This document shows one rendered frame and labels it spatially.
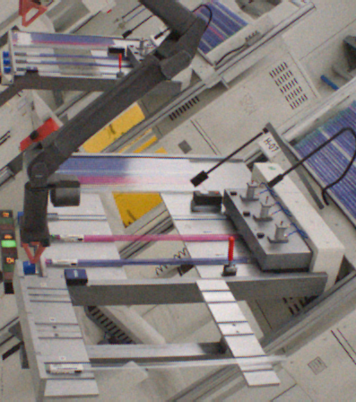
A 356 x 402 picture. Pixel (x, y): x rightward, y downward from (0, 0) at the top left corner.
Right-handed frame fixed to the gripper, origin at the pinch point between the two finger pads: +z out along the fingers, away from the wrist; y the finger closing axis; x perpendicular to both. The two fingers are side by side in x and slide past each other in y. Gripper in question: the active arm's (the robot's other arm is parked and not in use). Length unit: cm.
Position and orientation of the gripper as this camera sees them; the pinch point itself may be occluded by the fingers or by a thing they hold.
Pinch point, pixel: (33, 259)
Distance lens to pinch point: 169.0
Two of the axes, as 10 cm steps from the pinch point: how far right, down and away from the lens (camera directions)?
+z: -1.3, 8.7, 4.7
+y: -2.5, -4.9, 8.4
